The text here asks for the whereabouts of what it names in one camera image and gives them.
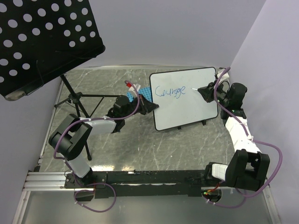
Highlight blue studded building plate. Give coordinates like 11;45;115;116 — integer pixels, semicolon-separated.
127;87;152;102

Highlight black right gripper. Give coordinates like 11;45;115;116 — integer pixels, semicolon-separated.
198;80;230;106

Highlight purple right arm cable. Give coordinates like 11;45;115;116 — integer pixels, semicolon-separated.
205;67;284;208

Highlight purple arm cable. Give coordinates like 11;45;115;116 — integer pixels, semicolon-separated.
53;80;143;213
205;67;284;208

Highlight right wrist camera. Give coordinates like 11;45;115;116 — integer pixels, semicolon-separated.
214;69;231;84

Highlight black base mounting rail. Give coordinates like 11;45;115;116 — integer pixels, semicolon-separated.
64;170;220;199

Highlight black tripod stand legs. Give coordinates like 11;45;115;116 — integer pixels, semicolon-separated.
54;74;117;161

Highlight black perforated music stand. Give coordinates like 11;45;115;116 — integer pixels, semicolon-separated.
0;0;106;101

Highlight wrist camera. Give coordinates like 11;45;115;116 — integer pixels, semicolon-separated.
125;80;141;95
214;69;231;84

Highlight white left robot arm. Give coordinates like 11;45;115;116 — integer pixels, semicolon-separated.
49;94;159;188

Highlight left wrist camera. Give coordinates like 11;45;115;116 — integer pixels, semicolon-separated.
125;80;141;95

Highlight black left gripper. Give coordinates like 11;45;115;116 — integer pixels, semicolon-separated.
122;94;159;119

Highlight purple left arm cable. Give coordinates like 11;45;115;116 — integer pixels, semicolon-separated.
53;80;143;213

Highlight white whiteboard black frame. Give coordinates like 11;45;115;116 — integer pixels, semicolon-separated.
149;67;218;131

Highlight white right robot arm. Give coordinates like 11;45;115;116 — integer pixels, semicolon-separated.
197;82;270;191

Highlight aluminium extrusion frame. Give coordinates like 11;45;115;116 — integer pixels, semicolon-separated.
13;79;71;224

